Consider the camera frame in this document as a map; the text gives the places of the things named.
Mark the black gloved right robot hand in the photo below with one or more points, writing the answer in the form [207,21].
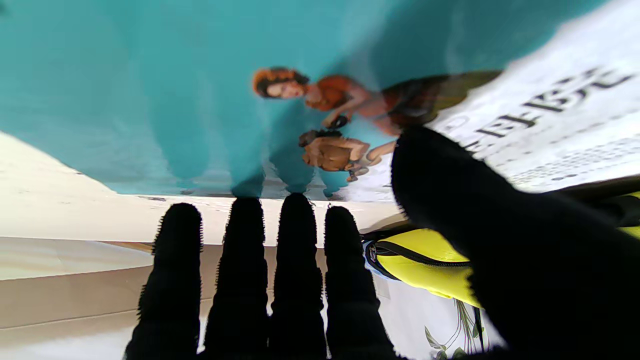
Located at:
[550,280]

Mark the yellow and blue school bag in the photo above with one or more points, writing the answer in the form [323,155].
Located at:
[425,260]

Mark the white and teal cover book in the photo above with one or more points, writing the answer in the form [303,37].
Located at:
[150,75]

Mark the green plant with long leaves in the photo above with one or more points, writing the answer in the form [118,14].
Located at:
[465,325]

